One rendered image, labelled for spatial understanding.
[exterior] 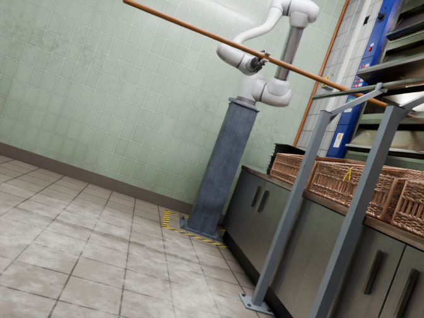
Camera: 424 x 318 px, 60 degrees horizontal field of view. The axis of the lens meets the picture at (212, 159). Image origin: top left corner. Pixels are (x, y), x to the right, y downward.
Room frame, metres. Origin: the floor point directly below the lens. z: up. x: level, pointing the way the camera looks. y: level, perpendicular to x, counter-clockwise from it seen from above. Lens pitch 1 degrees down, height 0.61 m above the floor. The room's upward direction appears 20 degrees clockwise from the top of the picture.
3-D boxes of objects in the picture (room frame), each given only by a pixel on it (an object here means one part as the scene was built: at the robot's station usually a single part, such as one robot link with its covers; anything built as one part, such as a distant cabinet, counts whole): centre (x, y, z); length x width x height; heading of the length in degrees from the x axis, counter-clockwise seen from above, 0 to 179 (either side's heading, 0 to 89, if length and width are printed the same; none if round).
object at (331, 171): (1.55, -0.77, 0.72); 0.56 x 0.49 x 0.28; 12
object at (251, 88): (2.83, -0.10, 1.17); 0.18 x 0.16 x 0.22; 79
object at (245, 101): (2.83, -0.07, 1.03); 0.22 x 0.18 x 0.06; 97
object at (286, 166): (2.13, -0.66, 0.72); 0.56 x 0.49 x 0.28; 11
